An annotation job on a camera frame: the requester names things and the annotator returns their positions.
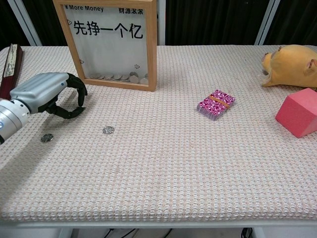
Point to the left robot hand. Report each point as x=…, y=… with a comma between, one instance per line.
x=37, y=91

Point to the silver coin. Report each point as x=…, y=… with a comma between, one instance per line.
x=134, y=79
x=143, y=80
x=108, y=130
x=47, y=138

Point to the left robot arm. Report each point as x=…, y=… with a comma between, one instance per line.
x=10, y=116

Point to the wooden framed money box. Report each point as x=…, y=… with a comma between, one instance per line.
x=111, y=54

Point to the dark red folded fan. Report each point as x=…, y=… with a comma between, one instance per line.
x=11, y=64

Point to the beige woven tablecloth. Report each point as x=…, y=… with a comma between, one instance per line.
x=158, y=161

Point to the pink patterned card deck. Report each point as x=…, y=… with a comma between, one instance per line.
x=216, y=105

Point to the black pleated curtain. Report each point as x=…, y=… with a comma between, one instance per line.
x=210, y=22

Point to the yellow plush toy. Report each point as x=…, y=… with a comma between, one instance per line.
x=289, y=67

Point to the pink foam cube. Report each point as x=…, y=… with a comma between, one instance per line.
x=297, y=114

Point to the white frame post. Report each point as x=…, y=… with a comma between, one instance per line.
x=24, y=22
x=161, y=22
x=267, y=22

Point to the white table frame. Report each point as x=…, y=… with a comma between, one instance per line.
x=158, y=224

